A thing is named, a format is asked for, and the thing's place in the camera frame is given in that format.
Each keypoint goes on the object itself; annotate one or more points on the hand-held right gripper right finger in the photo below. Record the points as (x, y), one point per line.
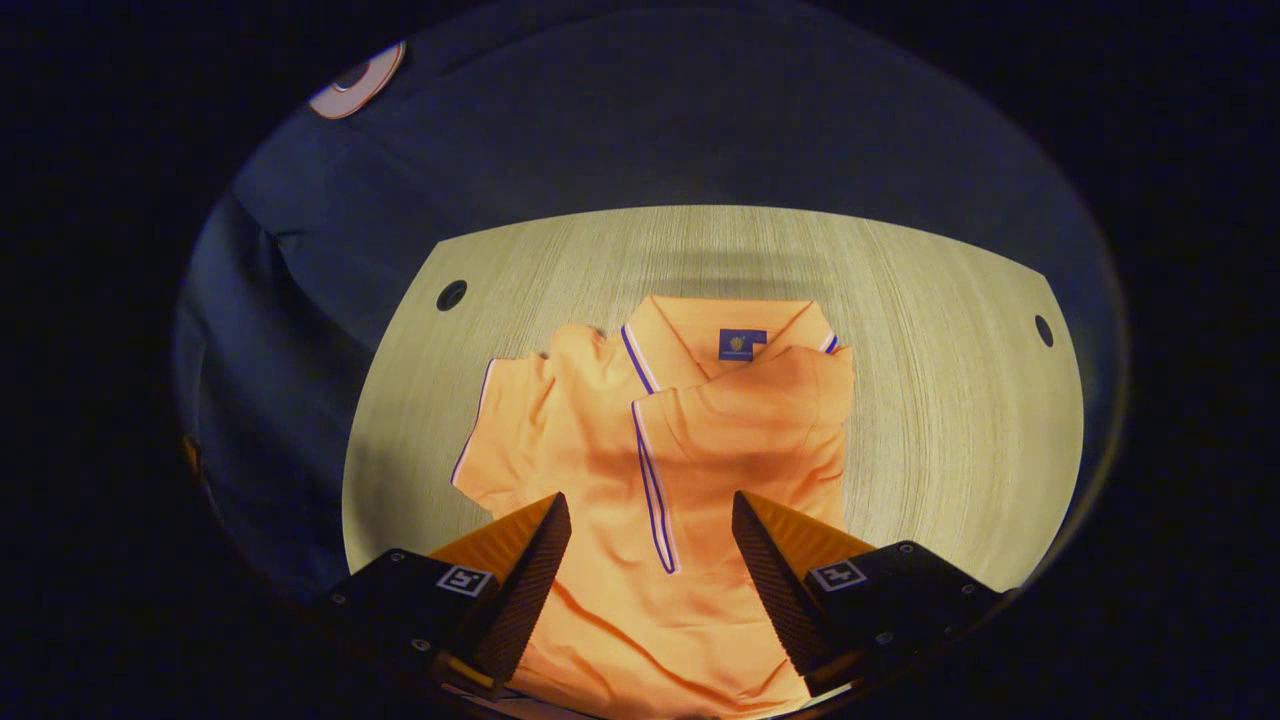
(775, 590)

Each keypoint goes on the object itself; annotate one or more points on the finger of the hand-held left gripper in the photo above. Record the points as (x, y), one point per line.
(189, 455)

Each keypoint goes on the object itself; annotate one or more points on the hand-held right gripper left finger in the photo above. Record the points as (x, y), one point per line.
(530, 590)

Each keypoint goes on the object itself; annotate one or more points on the orange polo T-shirt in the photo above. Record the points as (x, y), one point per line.
(640, 470)

